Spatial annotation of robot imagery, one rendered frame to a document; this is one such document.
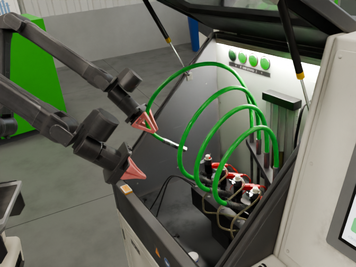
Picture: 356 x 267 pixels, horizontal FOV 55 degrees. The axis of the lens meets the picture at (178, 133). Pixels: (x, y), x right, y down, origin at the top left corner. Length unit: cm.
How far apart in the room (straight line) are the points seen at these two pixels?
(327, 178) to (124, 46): 712
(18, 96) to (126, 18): 689
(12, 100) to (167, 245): 61
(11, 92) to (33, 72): 338
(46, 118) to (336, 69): 67
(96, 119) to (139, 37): 705
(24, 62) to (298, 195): 369
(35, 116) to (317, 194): 69
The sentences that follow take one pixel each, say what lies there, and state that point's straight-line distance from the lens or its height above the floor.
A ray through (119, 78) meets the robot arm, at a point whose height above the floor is 139.
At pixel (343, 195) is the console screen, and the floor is 123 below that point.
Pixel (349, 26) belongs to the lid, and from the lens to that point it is 89.
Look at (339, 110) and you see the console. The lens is 83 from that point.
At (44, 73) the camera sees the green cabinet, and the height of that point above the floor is 71.
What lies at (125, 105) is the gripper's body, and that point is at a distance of 118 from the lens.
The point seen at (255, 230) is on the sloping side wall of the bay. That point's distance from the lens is 95.
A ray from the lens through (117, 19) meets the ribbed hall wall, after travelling 768.
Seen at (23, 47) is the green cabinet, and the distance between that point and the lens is 423.
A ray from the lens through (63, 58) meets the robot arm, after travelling 128.
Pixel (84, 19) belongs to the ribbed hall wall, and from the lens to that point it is 753.
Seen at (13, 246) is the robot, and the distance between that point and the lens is 155.
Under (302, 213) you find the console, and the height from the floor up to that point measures 114.
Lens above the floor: 173
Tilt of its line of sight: 26 degrees down
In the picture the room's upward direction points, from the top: 6 degrees counter-clockwise
